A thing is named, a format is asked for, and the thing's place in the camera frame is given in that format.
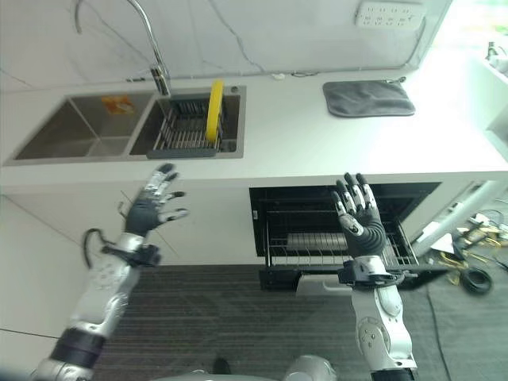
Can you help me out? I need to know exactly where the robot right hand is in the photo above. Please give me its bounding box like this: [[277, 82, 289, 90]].
[[331, 171, 387, 264]]

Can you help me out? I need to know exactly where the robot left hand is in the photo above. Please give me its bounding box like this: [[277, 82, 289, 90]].
[[125, 163, 189, 243]]

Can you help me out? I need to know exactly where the black dishwasher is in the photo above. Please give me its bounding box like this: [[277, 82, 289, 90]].
[[248, 182, 449, 294]]

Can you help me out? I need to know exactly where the dishwasher door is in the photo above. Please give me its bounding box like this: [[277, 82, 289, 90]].
[[258, 264, 449, 297]]

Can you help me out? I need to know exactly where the stainless steel double sink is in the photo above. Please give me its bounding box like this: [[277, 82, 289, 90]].
[[2, 85, 248, 167]]

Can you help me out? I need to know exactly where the metal sink drying rack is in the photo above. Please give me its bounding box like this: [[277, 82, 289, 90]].
[[146, 94, 228, 160]]

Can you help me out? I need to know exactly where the orange sticker label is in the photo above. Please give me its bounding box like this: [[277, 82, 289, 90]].
[[101, 95, 133, 114]]

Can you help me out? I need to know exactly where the yellow plate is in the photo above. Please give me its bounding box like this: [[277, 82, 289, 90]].
[[206, 79, 225, 143]]

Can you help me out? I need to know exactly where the grey folded cloth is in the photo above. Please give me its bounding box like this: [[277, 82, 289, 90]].
[[321, 79, 416, 118]]

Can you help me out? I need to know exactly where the dark striped floor mat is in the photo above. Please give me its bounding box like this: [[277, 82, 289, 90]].
[[89, 261, 453, 381]]

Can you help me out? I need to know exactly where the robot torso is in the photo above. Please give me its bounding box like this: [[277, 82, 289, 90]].
[[150, 354, 342, 381]]

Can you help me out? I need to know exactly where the chrome gooseneck faucet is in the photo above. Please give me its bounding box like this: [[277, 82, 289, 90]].
[[75, 0, 172, 98]]

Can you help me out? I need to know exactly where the white power strip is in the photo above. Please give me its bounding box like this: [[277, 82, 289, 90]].
[[353, 0, 428, 29]]

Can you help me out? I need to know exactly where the dishwasher wire rack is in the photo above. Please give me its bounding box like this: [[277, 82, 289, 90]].
[[264, 210, 418, 269]]

